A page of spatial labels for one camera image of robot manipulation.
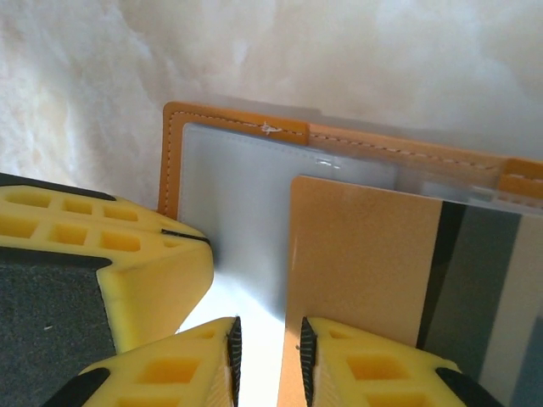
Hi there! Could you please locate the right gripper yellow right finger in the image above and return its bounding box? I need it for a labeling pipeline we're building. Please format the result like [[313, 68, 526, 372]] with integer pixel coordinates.
[[299, 315, 506, 407]]

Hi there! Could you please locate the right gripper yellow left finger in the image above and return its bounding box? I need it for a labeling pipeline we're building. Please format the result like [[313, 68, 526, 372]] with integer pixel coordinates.
[[42, 315, 243, 407]]

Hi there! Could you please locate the gold credit card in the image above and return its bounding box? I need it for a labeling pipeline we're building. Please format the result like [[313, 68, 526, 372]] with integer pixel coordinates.
[[277, 176, 543, 407]]

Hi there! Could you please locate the orange leather card holder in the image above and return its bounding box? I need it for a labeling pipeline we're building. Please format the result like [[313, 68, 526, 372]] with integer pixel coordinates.
[[156, 100, 543, 327]]

